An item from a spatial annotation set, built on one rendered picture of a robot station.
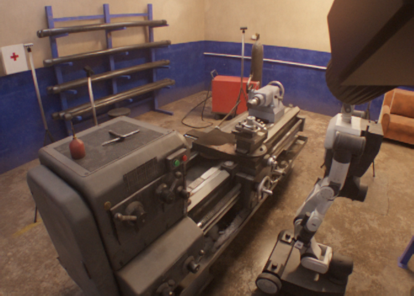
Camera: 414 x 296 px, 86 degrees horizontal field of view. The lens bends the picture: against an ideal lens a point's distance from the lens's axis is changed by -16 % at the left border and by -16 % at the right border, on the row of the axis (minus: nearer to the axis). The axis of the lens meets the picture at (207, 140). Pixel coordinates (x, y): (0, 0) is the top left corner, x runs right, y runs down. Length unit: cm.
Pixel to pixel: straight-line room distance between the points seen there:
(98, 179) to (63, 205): 16
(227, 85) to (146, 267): 397
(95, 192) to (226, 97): 411
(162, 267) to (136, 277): 14
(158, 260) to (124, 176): 50
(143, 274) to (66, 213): 50
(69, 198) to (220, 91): 415
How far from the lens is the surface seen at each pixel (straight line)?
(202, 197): 167
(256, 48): 477
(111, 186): 104
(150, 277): 132
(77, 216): 102
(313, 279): 217
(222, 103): 495
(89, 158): 114
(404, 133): 520
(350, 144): 133
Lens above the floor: 186
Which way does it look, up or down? 26 degrees down
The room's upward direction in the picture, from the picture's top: straight up
